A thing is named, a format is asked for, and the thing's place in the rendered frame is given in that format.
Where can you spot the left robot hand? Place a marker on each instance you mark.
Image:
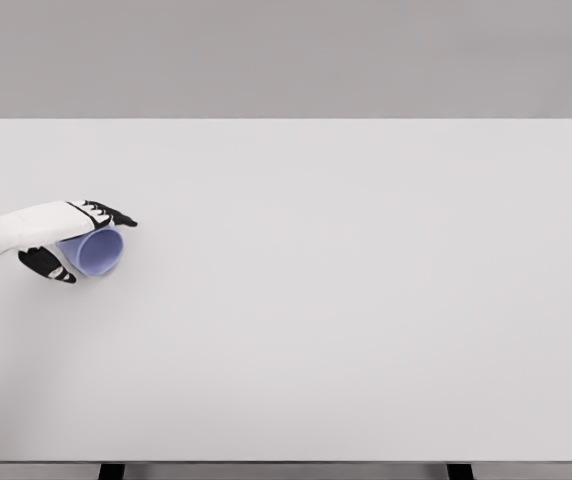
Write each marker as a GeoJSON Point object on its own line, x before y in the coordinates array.
{"type": "Point", "coordinates": [48, 223]}

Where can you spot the lavender plastic cup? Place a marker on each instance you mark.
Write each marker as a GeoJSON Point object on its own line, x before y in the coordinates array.
{"type": "Point", "coordinates": [97, 252]}

